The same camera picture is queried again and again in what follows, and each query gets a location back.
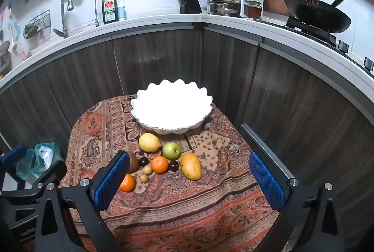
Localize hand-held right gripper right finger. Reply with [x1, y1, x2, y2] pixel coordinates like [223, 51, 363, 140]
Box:
[248, 152, 345, 252]

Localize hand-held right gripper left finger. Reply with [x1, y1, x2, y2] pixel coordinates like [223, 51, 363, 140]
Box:
[33, 151, 131, 252]

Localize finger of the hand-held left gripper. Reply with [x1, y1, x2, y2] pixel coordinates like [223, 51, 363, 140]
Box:
[0, 144, 27, 182]
[28, 160, 68, 191]

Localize orange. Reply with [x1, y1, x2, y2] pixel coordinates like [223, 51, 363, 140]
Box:
[151, 156, 169, 174]
[119, 173, 137, 193]

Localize brown kiwi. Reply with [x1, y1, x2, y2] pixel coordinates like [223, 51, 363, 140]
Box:
[127, 151, 140, 173]

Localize yellow lemon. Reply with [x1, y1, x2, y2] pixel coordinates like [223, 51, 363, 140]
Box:
[138, 133, 162, 153]

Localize green apple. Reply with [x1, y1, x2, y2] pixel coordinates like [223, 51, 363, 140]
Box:
[162, 142, 182, 160]

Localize yellow mango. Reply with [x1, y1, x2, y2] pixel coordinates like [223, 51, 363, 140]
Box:
[180, 153, 203, 181]

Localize white scalloped bowl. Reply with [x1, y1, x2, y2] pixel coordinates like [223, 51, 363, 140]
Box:
[130, 79, 214, 135]

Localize teal plastic bag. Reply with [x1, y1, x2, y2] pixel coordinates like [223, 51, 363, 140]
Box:
[16, 142, 63, 182]

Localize patterned tablecloth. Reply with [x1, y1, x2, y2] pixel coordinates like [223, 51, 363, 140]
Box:
[60, 94, 281, 252]

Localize chrome kitchen faucet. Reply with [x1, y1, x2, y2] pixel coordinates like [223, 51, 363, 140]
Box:
[53, 0, 74, 39]

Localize black gas stove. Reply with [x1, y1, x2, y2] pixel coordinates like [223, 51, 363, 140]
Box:
[285, 17, 374, 71]

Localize white kitchen counter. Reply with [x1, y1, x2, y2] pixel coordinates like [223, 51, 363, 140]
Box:
[0, 14, 374, 89]

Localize small chrome faucet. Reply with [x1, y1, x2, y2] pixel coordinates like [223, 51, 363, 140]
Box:
[94, 0, 105, 27]

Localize green dish soap bottle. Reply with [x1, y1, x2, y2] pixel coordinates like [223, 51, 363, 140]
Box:
[102, 0, 119, 25]

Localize white pump bottle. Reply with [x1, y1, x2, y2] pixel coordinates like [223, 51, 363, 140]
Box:
[117, 0, 127, 21]

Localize glass jar red contents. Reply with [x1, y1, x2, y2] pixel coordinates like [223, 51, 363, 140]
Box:
[247, 1, 262, 19]

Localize black wok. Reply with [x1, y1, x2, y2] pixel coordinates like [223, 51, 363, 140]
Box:
[283, 0, 352, 34]

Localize steel pot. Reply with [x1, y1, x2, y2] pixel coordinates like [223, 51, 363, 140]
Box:
[208, 0, 243, 17]

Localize black wire basket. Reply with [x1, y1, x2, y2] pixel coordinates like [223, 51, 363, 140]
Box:
[23, 9, 51, 40]

